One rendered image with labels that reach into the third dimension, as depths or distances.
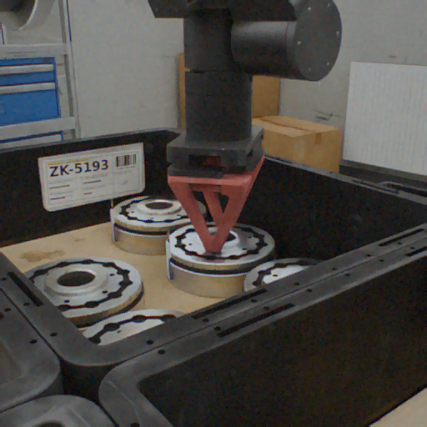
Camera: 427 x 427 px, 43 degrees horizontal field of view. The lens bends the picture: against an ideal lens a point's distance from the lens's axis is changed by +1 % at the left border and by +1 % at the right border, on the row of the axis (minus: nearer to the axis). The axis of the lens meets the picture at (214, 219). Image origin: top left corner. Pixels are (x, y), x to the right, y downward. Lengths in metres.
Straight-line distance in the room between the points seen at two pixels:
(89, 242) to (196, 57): 0.25
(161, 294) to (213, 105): 0.17
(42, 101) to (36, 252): 2.02
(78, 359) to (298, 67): 0.25
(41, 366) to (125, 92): 3.68
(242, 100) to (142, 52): 3.51
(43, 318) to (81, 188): 0.38
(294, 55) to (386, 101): 3.10
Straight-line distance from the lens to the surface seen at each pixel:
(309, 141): 3.30
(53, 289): 0.43
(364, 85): 3.55
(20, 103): 2.54
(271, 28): 0.39
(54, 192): 0.61
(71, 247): 0.59
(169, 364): 0.22
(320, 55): 0.41
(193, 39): 0.45
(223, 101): 0.44
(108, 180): 0.64
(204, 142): 0.45
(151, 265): 0.54
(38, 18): 0.93
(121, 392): 0.21
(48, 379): 0.22
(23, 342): 0.25
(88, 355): 0.23
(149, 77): 4.00
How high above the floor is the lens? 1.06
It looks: 21 degrees down
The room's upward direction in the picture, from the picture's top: straight up
